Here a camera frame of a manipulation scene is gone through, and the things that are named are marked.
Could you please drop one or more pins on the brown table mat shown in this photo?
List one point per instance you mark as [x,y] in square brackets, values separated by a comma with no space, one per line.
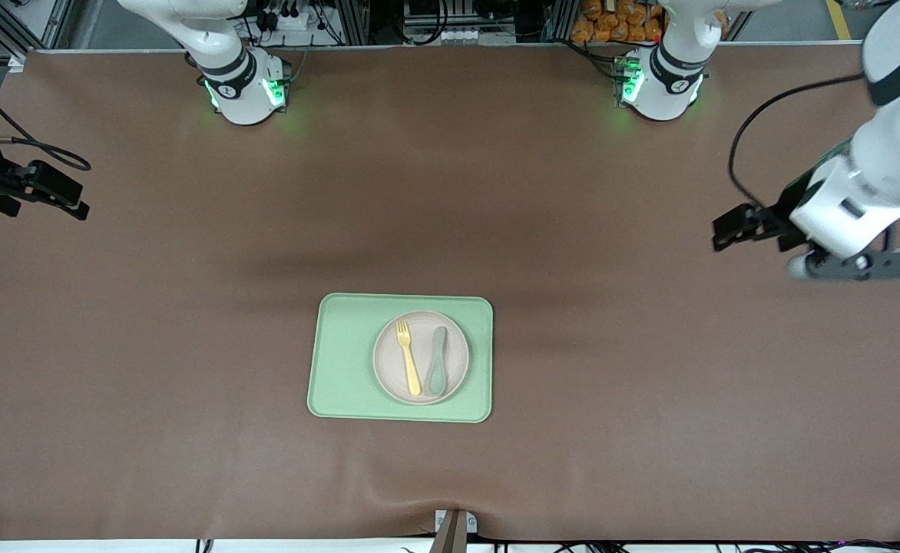
[150,346]

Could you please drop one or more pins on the orange packaged goods bag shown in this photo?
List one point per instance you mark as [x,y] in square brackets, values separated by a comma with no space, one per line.
[611,23]

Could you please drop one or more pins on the beige round plate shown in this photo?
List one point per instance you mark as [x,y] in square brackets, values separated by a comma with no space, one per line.
[458,357]

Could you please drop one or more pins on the white metal bracket plate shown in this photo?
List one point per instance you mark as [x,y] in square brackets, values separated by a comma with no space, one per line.
[471,523]

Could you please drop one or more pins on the light green plastic tray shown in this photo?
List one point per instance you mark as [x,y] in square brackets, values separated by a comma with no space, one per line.
[342,322]

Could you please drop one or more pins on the grey-green plastic spoon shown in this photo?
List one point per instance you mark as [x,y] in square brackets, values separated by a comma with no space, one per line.
[435,378]

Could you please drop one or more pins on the white power strip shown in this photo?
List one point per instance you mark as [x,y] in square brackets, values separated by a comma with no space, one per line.
[296,21]

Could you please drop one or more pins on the yellow plastic fork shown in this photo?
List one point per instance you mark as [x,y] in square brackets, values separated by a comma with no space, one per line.
[413,372]

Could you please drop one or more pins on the white terminal block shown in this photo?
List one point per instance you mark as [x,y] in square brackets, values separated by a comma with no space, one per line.
[465,35]

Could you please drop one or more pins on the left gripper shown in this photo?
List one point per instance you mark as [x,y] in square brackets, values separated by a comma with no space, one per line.
[789,199]

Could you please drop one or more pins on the black device box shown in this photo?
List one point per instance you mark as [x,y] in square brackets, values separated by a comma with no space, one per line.
[423,9]

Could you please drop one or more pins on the tan camera mount post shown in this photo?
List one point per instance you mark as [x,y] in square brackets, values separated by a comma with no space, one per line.
[450,538]

